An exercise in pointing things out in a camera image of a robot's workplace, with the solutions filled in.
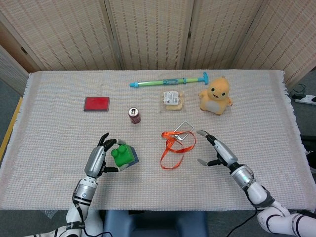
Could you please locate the white robot torso part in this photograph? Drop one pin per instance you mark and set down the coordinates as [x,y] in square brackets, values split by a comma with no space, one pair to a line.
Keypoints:
[95,222]

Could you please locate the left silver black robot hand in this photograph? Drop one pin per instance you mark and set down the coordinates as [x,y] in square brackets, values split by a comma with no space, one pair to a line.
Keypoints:
[95,160]

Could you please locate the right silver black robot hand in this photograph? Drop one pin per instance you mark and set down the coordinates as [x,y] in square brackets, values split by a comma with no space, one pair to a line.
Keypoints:
[223,153]

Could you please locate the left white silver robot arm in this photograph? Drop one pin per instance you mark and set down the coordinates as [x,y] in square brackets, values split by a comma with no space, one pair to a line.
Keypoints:
[84,192]

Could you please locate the black equipment on floor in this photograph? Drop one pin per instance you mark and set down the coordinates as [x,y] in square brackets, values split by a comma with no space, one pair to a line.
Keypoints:
[309,145]

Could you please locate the red soda can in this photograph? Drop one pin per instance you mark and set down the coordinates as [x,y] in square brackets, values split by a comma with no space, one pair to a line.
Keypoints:
[134,116]

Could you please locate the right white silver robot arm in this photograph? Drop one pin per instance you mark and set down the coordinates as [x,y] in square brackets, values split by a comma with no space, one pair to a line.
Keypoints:
[256,192]

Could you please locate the green blue water pump toy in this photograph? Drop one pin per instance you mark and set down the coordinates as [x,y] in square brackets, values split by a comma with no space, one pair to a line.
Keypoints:
[153,82]

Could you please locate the red flat ink pad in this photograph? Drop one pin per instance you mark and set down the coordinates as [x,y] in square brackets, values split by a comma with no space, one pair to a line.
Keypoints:
[96,103]

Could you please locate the clear badge holder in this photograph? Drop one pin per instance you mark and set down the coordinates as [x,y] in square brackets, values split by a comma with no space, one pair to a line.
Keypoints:
[184,128]

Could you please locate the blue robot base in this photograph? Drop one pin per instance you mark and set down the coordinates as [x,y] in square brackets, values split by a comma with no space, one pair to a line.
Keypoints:
[148,224]

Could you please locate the yellow dinosaur plush toy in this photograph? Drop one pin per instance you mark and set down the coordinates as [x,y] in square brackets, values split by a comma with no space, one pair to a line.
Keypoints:
[214,98]

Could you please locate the white power strip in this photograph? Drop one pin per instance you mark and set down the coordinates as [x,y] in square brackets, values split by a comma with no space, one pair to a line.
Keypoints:
[304,100]

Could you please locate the packaged snack with white label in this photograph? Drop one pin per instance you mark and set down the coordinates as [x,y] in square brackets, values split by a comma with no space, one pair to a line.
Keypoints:
[171,98]

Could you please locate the white woven tablecloth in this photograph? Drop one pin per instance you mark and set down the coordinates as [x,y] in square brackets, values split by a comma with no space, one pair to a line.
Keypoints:
[74,135]

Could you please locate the green toy block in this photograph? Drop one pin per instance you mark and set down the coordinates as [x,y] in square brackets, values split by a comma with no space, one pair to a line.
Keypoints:
[123,155]

